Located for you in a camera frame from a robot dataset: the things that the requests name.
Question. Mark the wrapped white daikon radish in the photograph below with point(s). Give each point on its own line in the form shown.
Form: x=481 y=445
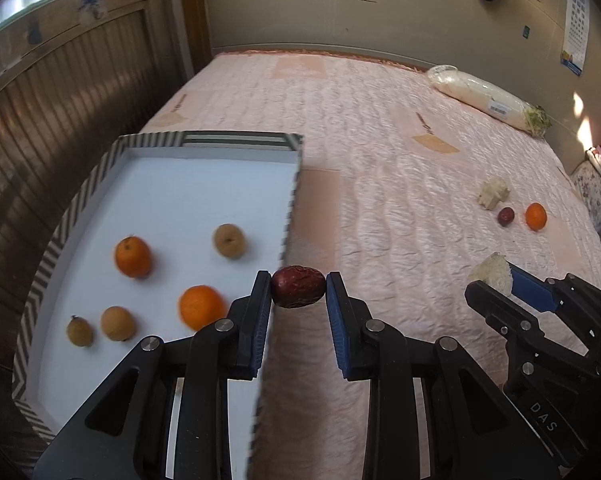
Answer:
x=475 y=91

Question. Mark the chevron-patterned box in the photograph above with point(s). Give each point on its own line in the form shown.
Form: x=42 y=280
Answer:
x=190 y=200

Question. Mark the pink quilted bedspread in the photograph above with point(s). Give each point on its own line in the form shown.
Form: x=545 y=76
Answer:
x=380 y=160

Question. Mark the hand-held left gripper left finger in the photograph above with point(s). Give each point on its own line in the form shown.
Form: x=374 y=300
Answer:
x=261 y=325

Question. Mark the long red date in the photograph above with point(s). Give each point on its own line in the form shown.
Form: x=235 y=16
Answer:
x=298 y=286

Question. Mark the small orange with stem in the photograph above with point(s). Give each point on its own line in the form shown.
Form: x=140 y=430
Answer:
x=133 y=257

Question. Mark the large sugarcane piece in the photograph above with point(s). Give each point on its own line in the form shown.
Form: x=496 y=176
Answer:
x=490 y=270

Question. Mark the round red date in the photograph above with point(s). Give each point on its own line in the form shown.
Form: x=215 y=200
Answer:
x=506 y=217

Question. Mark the floral pillow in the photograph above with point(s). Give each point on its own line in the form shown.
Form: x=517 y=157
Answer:
x=593 y=190

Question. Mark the blue paper window decal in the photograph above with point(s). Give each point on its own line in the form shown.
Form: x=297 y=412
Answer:
x=90 y=3

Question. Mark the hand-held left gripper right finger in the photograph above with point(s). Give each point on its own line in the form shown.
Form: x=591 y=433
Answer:
x=336 y=325

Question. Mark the wooden slatted wall panel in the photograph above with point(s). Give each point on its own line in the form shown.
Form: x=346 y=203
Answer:
x=55 y=135

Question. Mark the white wall calendar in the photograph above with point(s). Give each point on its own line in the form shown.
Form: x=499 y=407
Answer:
x=575 y=25

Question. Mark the large orange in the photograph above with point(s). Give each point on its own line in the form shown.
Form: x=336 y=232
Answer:
x=201 y=307

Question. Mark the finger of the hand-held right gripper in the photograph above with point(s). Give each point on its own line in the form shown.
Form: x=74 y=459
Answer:
x=530 y=290
x=495 y=310

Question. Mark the wooden door frame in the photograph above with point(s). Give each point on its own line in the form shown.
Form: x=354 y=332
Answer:
x=195 y=10

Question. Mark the brown longan with stem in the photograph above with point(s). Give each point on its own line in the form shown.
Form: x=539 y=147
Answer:
x=79 y=331

